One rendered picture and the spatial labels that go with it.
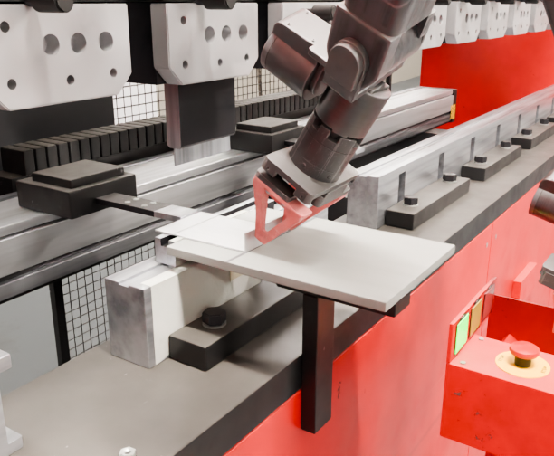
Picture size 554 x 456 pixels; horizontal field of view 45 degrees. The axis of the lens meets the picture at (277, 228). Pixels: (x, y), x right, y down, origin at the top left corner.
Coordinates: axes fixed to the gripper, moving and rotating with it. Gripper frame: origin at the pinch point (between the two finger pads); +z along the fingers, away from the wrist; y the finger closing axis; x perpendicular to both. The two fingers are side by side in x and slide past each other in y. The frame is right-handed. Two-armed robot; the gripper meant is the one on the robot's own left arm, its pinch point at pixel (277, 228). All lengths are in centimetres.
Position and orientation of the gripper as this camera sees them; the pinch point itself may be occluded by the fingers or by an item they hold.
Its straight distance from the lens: 74.5
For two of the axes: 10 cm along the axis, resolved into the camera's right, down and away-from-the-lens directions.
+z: -4.3, 7.2, 5.5
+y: -5.5, 2.8, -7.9
